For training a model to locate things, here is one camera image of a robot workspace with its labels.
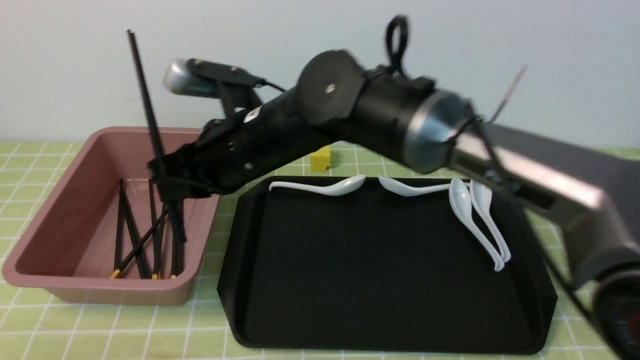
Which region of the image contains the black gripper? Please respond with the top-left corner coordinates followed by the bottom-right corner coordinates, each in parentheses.
top-left (147, 92), bottom-right (321, 202)

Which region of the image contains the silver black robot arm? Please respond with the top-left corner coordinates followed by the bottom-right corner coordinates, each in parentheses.
top-left (147, 50), bottom-right (640, 360)

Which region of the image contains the black chopstick in bin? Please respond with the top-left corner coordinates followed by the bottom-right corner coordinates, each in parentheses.
top-left (119, 186), bottom-right (151, 280)
top-left (147, 178), bottom-right (163, 280)
top-left (170, 223), bottom-right (184, 280)
top-left (113, 179), bottom-right (125, 273)

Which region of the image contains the yellow foam cube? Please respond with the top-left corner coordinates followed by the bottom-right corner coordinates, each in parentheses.
top-left (310, 145), bottom-right (332, 173)

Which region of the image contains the white spoon far left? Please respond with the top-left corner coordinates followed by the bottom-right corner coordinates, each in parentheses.
top-left (269, 175), bottom-right (367, 198)

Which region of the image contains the white spoon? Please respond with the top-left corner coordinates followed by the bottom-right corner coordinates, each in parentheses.
top-left (377, 176), bottom-right (450, 198)
top-left (269, 175), bottom-right (367, 198)
top-left (448, 177), bottom-right (505, 272)
top-left (470, 180), bottom-right (511, 264)

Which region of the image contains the pink plastic bin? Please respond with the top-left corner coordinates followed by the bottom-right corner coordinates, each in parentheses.
top-left (2, 127), bottom-right (219, 306)

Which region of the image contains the black chopstick gold tip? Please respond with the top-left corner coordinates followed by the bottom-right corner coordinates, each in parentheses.
top-left (109, 205), bottom-right (168, 280)

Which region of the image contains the black plastic tray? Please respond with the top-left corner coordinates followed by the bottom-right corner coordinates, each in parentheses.
top-left (217, 175), bottom-right (557, 355)

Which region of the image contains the white spoon far right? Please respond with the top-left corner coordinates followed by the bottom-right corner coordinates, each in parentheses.
top-left (470, 180), bottom-right (511, 264)

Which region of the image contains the green checkered tablecloth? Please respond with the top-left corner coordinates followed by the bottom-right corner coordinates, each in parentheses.
top-left (0, 140), bottom-right (616, 360)

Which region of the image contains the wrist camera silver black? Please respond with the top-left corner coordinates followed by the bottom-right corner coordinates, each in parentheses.
top-left (163, 58), bottom-right (266, 123)

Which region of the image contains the black cable loop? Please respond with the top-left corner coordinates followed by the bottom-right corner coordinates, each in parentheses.
top-left (384, 15), bottom-right (410, 76)

